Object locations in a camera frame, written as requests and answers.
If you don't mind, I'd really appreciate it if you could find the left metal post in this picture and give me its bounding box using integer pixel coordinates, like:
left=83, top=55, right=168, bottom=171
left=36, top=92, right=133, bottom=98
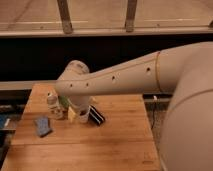
left=57, top=0, right=73, bottom=34

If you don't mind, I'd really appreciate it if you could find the metal post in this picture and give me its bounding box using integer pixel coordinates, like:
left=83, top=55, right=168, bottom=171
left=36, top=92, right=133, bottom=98
left=57, top=0, right=73, bottom=34
left=125, top=0, right=137, bottom=32

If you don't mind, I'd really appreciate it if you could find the blue object at edge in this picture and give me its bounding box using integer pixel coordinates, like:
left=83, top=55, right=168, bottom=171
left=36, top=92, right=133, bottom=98
left=0, top=115, right=10, bottom=130

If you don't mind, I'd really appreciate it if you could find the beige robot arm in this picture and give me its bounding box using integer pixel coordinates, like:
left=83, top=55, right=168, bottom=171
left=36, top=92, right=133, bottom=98
left=55, top=41, right=213, bottom=171

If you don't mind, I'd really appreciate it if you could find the right metal post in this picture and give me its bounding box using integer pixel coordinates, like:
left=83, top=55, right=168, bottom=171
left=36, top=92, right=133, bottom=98
left=125, top=0, right=137, bottom=32

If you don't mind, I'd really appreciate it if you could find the blue sponge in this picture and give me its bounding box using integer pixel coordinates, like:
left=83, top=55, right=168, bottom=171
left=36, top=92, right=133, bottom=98
left=35, top=116, right=52, bottom=137

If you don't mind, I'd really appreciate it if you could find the black rectangular box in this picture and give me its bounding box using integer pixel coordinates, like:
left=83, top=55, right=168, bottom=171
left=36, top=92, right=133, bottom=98
left=89, top=106, right=105, bottom=126

